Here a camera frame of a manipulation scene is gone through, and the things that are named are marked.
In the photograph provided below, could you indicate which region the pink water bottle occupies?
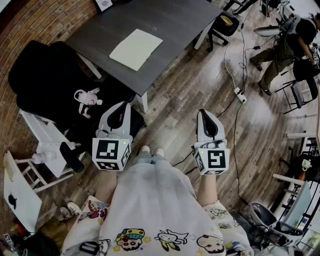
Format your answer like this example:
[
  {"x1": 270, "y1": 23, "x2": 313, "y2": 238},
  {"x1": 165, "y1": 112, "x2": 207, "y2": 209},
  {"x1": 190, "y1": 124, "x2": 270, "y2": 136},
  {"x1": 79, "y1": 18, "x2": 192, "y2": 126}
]
[{"x1": 31, "y1": 151, "x2": 59, "y2": 165}]

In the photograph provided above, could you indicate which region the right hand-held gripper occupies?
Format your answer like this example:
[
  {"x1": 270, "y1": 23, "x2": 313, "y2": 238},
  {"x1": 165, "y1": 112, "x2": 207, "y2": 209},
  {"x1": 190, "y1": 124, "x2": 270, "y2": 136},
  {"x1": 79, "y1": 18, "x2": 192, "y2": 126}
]
[{"x1": 191, "y1": 109, "x2": 231, "y2": 176}]

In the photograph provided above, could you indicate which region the pink small bag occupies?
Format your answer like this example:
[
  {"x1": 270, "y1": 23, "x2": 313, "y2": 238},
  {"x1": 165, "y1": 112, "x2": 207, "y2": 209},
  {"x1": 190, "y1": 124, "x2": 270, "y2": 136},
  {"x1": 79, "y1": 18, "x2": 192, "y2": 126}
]
[{"x1": 73, "y1": 87, "x2": 104, "y2": 119}]

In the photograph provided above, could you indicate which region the black small chair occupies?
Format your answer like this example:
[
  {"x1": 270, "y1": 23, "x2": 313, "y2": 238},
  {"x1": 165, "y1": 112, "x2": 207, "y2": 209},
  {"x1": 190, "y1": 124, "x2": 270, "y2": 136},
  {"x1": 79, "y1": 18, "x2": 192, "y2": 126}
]
[{"x1": 206, "y1": 9, "x2": 241, "y2": 53}]

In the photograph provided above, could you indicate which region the black high-back office chair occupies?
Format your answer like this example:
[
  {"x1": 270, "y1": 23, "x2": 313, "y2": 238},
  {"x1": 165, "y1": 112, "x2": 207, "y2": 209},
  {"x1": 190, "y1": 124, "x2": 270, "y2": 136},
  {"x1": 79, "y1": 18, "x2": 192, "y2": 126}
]
[{"x1": 8, "y1": 39, "x2": 146, "y2": 173}]

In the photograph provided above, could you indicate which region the black framed picture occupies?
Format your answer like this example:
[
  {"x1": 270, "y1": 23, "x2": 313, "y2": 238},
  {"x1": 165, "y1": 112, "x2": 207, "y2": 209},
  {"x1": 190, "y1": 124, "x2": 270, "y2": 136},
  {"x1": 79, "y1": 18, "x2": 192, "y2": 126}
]
[{"x1": 92, "y1": 0, "x2": 115, "y2": 14}]

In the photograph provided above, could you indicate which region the person's right forearm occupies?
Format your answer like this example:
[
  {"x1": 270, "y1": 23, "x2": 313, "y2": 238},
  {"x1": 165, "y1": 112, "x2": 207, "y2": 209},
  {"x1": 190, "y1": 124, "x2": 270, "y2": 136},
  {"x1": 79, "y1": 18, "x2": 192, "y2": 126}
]
[{"x1": 196, "y1": 173, "x2": 219, "y2": 208}]

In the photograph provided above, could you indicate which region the black grey folding chair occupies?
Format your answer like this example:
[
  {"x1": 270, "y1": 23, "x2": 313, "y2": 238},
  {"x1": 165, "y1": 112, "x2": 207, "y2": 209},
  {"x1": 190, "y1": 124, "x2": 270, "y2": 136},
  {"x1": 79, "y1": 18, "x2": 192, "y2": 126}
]
[{"x1": 274, "y1": 76, "x2": 320, "y2": 115}]

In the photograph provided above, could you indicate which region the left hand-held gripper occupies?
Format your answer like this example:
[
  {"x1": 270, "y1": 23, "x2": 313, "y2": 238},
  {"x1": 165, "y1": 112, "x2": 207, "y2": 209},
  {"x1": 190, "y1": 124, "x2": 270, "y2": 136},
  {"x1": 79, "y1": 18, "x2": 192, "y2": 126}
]
[{"x1": 91, "y1": 101, "x2": 134, "y2": 172}]

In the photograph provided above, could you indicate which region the white power strip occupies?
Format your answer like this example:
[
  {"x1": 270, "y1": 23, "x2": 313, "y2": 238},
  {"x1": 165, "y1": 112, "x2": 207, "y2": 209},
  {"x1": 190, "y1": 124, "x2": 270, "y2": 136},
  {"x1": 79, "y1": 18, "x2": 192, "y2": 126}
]
[{"x1": 233, "y1": 86, "x2": 248, "y2": 104}]

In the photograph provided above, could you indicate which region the white grey helmet shell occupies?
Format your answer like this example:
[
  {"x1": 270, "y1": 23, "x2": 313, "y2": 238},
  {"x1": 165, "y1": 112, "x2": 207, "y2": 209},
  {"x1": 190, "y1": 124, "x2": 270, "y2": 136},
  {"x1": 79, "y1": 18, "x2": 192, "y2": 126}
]
[{"x1": 249, "y1": 201, "x2": 305, "y2": 248}]

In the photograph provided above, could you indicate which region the grey monitor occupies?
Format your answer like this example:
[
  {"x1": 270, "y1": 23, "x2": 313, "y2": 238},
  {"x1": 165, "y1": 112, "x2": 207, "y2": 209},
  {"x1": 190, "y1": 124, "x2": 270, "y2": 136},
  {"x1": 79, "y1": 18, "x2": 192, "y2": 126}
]
[{"x1": 287, "y1": 181, "x2": 313, "y2": 227}]

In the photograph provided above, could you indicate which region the white side chair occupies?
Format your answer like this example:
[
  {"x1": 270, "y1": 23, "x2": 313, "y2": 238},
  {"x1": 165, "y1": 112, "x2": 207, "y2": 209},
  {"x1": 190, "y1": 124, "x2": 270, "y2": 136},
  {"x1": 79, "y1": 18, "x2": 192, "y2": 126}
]
[{"x1": 19, "y1": 109, "x2": 87, "y2": 179}]

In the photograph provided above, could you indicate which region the person's white cartoon print shirt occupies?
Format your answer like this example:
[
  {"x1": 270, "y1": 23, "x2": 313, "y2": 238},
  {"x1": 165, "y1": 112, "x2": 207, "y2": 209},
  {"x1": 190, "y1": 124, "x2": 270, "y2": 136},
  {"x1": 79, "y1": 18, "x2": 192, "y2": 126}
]
[{"x1": 60, "y1": 158, "x2": 255, "y2": 256}]

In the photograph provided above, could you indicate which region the yellow bowl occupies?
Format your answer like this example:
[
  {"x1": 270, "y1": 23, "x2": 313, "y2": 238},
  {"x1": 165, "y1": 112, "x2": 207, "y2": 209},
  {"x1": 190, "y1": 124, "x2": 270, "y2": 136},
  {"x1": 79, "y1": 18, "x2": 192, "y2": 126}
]
[{"x1": 219, "y1": 15, "x2": 235, "y2": 27}]

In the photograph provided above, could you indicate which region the white shallow dish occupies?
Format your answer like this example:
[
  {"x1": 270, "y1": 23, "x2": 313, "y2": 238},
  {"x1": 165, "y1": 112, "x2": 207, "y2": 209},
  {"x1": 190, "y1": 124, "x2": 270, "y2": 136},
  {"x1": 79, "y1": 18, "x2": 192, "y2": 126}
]
[{"x1": 252, "y1": 25, "x2": 283, "y2": 38}]

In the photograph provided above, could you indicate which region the person's left forearm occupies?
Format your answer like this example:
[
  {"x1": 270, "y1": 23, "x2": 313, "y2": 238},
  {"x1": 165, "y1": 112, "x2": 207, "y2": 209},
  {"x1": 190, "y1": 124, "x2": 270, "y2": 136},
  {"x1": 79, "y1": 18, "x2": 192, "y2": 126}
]
[{"x1": 95, "y1": 169, "x2": 118, "y2": 205}]

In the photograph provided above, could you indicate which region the black strap buckle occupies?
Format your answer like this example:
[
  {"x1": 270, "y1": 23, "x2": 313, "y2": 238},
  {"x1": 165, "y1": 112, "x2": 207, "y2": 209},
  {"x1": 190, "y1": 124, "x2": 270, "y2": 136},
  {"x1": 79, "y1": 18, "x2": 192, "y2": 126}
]
[{"x1": 79, "y1": 241, "x2": 100, "y2": 256}]

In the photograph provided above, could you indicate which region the white table leg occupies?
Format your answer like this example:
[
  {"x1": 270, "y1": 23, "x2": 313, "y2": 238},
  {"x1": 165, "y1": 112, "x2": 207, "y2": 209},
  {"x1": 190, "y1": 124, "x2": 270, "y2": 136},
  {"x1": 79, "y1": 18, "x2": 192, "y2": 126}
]
[
  {"x1": 135, "y1": 91, "x2": 149, "y2": 114},
  {"x1": 76, "y1": 51, "x2": 103, "y2": 80},
  {"x1": 193, "y1": 18, "x2": 216, "y2": 51}
]

